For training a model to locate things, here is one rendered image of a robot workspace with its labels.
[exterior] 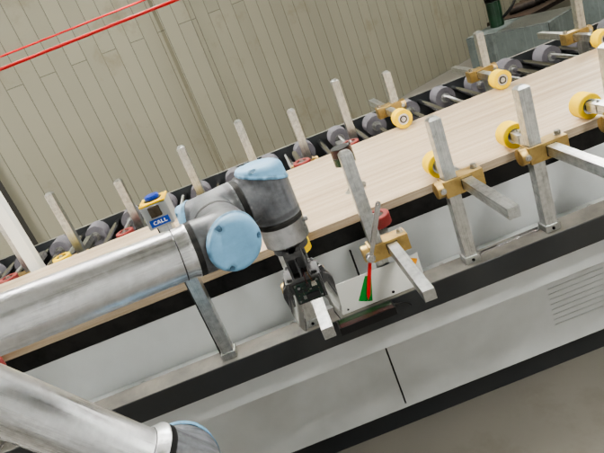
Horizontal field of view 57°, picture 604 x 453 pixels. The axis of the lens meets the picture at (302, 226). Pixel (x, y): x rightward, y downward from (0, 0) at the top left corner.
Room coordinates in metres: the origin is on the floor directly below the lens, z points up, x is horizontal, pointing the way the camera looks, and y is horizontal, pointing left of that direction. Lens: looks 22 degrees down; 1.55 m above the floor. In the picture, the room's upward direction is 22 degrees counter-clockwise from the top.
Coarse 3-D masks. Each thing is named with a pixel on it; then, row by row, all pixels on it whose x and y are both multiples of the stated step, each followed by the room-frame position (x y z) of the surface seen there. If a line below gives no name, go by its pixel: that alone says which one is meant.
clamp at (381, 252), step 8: (392, 232) 1.44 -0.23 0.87; (384, 240) 1.41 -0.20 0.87; (392, 240) 1.40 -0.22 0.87; (400, 240) 1.40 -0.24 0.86; (408, 240) 1.40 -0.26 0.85; (360, 248) 1.42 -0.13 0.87; (368, 248) 1.41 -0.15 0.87; (376, 248) 1.40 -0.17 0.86; (384, 248) 1.40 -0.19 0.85; (408, 248) 1.40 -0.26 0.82; (376, 256) 1.40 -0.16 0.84; (384, 256) 1.40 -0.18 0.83
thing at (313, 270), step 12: (276, 252) 0.99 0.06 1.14; (288, 252) 1.00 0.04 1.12; (300, 252) 0.96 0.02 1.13; (288, 264) 0.96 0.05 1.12; (300, 264) 0.98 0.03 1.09; (312, 264) 1.00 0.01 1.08; (288, 276) 0.99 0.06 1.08; (300, 276) 0.96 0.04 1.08; (312, 276) 0.96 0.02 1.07; (288, 288) 0.96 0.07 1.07; (300, 288) 0.96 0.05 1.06; (312, 288) 0.96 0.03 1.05; (324, 288) 0.96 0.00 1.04; (300, 300) 0.96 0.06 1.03
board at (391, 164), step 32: (576, 64) 2.22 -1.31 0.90; (480, 96) 2.30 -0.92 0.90; (512, 96) 2.13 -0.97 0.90; (544, 96) 1.98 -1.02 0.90; (416, 128) 2.22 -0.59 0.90; (448, 128) 2.06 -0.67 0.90; (480, 128) 1.92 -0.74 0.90; (544, 128) 1.68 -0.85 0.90; (576, 128) 1.59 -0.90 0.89; (320, 160) 2.30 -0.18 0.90; (384, 160) 1.98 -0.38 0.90; (416, 160) 1.84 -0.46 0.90; (480, 160) 1.62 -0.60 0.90; (512, 160) 1.59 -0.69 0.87; (320, 192) 1.90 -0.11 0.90; (384, 192) 1.67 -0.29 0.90; (416, 192) 1.59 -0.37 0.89; (320, 224) 1.62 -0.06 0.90; (96, 256) 2.19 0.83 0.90; (0, 288) 2.28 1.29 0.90; (96, 320) 1.59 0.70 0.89
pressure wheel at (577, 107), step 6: (576, 96) 1.64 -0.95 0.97; (582, 96) 1.61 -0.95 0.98; (588, 96) 1.60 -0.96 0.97; (594, 96) 1.60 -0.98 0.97; (570, 102) 1.65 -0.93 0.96; (576, 102) 1.62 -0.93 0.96; (582, 102) 1.60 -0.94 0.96; (570, 108) 1.65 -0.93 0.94; (576, 108) 1.61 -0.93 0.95; (582, 108) 1.60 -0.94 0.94; (576, 114) 1.62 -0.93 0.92; (582, 114) 1.60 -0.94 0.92; (588, 114) 1.60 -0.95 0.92; (594, 114) 1.60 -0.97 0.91
